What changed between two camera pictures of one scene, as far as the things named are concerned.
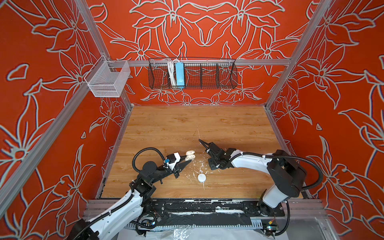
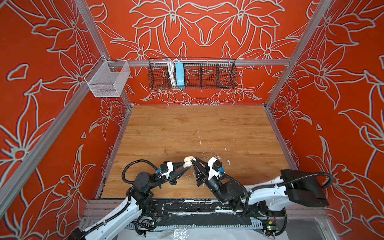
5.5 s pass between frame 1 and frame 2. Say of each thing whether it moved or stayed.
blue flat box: stayed
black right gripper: moved
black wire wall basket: stayed
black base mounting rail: stayed
